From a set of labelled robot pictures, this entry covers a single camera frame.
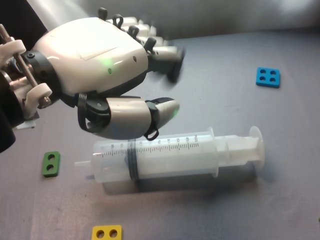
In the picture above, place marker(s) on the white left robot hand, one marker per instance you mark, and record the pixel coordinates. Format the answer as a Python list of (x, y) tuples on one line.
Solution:
[(95, 52)]

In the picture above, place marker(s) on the large clear plastic syringe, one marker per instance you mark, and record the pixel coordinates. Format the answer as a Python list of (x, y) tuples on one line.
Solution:
[(170, 157)]

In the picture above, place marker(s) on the black backdrop cloth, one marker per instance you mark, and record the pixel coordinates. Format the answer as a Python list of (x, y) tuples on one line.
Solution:
[(17, 17)]

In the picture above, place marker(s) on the white backdrop sheet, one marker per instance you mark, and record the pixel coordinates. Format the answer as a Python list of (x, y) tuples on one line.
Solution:
[(200, 15)]

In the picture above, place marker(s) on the green two-hole block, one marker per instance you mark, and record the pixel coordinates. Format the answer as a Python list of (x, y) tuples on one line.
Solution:
[(51, 164)]

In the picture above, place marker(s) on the blue four-hole block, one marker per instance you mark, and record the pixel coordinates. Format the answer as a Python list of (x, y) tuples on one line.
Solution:
[(268, 77)]

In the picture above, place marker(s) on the yellow two-hole block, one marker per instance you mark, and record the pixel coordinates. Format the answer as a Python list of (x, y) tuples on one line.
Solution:
[(107, 233)]

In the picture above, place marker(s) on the grey table cloth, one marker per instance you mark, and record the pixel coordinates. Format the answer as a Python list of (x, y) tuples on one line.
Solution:
[(225, 200)]

